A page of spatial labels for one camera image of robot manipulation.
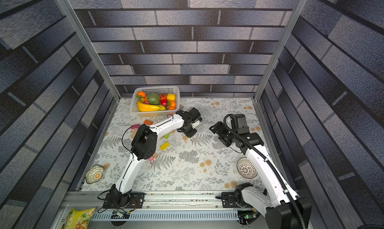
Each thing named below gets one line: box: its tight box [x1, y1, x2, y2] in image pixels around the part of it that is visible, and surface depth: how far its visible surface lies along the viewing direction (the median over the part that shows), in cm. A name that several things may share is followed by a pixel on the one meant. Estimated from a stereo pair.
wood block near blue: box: [130, 128, 139, 139], surface depth 102 cm
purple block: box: [130, 124, 141, 130], surface depth 105 cm
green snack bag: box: [61, 207, 96, 229], surface depth 67 cm
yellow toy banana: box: [137, 101, 166, 112], surface depth 105 cm
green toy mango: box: [147, 92, 161, 105], surface depth 109 cm
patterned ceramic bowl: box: [85, 164, 104, 184], surface depth 83 cm
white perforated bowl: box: [236, 157, 258, 179], surface depth 84 cm
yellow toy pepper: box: [167, 93, 176, 101], surface depth 116 cm
